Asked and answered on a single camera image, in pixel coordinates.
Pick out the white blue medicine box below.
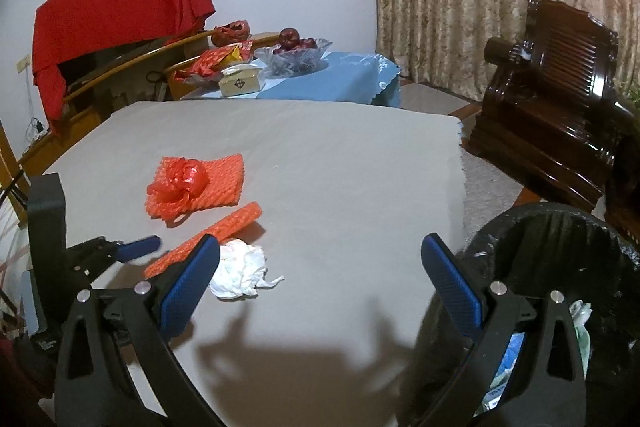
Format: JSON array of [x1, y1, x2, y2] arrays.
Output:
[[482, 333, 525, 412]]

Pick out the red snack packets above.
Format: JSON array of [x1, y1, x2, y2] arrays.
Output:
[[175, 40, 254, 82]]

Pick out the red bag on cabinet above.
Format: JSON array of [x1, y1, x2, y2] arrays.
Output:
[[210, 20, 250, 48]]

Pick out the white tissue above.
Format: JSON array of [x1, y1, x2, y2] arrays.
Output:
[[209, 239, 284, 301]]

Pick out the glass fruit bowl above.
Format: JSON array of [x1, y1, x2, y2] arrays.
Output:
[[254, 38, 332, 78]]

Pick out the dark wooden armchair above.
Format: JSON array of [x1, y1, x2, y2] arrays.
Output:
[[462, 0, 640, 212]]

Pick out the gold tissue box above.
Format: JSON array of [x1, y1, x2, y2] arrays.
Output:
[[218, 64, 264, 98]]

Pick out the wooden tv cabinet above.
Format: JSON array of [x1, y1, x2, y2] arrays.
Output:
[[0, 31, 281, 228]]

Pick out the black lined trash bin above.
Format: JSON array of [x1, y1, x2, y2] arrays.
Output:
[[429, 200, 640, 427]]

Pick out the orange foam fruit net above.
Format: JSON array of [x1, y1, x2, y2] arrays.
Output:
[[143, 202, 262, 280]]

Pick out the red cloth cover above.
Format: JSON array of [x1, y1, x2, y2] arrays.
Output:
[[32, 0, 215, 128]]

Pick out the red apples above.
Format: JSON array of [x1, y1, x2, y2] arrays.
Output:
[[273, 27, 318, 54]]

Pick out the red plastic bag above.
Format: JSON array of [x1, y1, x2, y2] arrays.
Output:
[[145, 157, 209, 221]]

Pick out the blue table cloth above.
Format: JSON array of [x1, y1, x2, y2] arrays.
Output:
[[182, 51, 403, 108]]

